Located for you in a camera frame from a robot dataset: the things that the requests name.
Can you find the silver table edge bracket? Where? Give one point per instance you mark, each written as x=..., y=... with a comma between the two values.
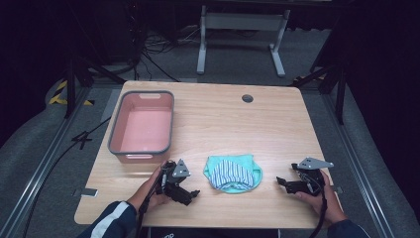
x=338, y=189
x=87, y=192

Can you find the aluminium floor rail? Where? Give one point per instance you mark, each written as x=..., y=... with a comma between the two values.
x=36, y=172
x=360, y=165

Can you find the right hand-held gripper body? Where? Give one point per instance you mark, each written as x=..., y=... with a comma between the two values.
x=312, y=180

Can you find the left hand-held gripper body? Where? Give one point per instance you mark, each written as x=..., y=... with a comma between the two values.
x=181, y=169

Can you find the grey metal desk frame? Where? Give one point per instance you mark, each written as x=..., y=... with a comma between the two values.
x=242, y=21

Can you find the person's right hand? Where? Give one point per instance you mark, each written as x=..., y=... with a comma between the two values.
x=330, y=205

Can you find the person's left hand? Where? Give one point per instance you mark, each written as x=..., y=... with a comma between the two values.
x=145, y=195

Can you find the teal striped underpants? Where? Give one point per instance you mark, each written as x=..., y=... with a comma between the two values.
x=231, y=175

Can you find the pink basket with grey rim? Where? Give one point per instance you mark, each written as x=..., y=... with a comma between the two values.
x=145, y=127

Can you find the black tripod stand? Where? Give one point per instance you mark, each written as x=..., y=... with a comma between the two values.
x=340, y=95
x=71, y=89

